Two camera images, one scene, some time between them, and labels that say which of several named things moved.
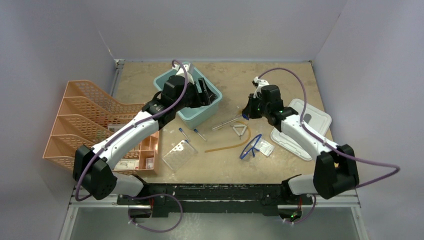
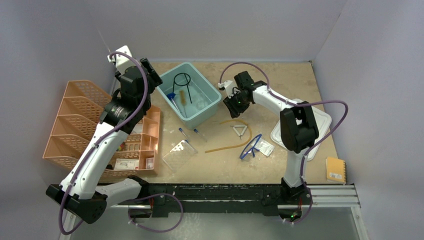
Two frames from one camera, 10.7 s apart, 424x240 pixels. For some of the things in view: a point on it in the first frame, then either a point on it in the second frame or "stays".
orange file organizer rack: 87,114 stays
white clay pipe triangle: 239,126 stays
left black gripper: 205,98 -> 153,79
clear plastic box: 180,155 stays
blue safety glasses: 250,147 stays
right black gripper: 249,110 -> 235,110
